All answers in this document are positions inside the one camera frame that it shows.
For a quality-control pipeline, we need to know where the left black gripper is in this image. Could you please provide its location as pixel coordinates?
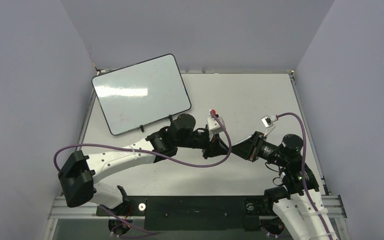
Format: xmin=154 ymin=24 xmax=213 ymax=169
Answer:
xmin=177 ymin=130 xmax=229 ymax=160

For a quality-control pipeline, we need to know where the aluminium front rail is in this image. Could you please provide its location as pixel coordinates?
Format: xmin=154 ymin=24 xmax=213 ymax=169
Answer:
xmin=48 ymin=195 xmax=347 ymax=220

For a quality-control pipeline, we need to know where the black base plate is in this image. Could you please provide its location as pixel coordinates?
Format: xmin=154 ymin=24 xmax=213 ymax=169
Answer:
xmin=113 ymin=195 xmax=275 ymax=232

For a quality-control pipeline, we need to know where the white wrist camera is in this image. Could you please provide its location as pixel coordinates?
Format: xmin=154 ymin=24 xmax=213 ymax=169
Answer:
xmin=261 ymin=115 xmax=278 ymax=137
xmin=207 ymin=109 xmax=225 ymax=138

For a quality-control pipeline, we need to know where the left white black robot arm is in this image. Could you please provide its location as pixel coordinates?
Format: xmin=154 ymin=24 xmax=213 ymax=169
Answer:
xmin=56 ymin=111 xmax=232 ymax=215

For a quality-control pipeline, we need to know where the black framed whiteboard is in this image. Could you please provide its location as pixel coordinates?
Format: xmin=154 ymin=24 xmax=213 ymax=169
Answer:
xmin=91 ymin=53 xmax=192 ymax=136

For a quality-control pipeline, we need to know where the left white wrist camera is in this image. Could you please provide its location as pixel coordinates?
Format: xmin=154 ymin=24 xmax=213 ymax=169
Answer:
xmin=207 ymin=109 xmax=225 ymax=138

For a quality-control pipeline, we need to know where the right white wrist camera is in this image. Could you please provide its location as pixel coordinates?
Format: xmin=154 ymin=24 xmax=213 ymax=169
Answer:
xmin=261 ymin=115 xmax=278 ymax=137

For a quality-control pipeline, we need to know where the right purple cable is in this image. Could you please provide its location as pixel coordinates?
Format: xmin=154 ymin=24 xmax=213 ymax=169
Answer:
xmin=276 ymin=112 xmax=333 ymax=240

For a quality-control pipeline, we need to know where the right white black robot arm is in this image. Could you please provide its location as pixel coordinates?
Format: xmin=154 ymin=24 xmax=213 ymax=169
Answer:
xmin=232 ymin=131 xmax=338 ymax=240

